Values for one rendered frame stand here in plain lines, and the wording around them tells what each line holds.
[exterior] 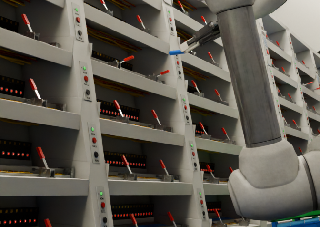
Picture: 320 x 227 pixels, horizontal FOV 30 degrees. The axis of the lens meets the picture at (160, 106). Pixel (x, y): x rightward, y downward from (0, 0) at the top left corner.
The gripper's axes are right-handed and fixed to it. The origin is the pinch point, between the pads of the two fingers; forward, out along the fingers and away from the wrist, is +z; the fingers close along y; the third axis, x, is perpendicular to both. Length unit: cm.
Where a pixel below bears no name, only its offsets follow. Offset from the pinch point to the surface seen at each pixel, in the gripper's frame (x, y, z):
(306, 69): -46, -262, -3
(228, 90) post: -3, -81, 14
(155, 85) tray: 10.0, 7.4, 16.4
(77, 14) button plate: -5, 54, 13
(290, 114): -10, -221, 16
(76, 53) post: 9, 58, 17
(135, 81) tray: 11.1, 22.0, 17.2
